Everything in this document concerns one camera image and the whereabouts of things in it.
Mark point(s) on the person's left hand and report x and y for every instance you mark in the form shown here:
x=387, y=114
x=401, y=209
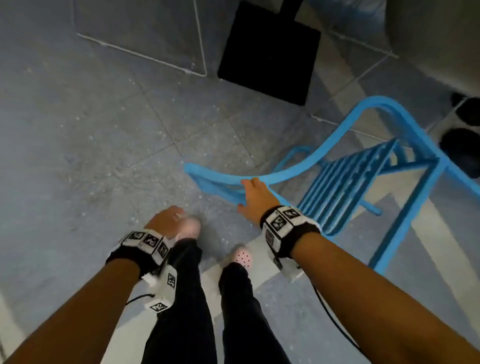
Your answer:
x=165, y=221

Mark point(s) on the person's right hand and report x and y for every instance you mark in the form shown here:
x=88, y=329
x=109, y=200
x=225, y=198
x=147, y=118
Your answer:
x=257, y=198

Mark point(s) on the blue chair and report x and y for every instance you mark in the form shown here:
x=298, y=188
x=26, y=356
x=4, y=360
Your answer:
x=337, y=183

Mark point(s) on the person's right forearm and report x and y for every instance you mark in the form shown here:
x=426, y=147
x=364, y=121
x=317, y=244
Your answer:
x=375, y=300

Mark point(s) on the person's left forearm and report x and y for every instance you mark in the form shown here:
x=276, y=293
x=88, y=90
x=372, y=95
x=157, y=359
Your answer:
x=75, y=315

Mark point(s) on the person's black trousers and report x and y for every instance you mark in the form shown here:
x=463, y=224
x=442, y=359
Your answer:
x=195, y=311

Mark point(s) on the pink perforated shoe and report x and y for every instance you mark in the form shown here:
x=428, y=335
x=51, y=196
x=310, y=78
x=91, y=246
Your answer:
x=242, y=257
x=189, y=227

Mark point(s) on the black square table base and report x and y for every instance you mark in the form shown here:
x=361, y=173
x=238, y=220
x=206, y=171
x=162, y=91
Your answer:
x=270, y=52

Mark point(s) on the black round object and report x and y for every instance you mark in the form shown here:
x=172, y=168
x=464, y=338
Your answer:
x=468, y=110
x=463, y=150

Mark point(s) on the left wrist camera band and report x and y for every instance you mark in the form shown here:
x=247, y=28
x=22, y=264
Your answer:
x=150, y=255

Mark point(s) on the wrist camera band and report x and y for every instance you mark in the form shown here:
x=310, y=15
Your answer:
x=285, y=232
x=150, y=255

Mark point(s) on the right wrist camera band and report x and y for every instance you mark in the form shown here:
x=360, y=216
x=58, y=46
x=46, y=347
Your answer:
x=285, y=232

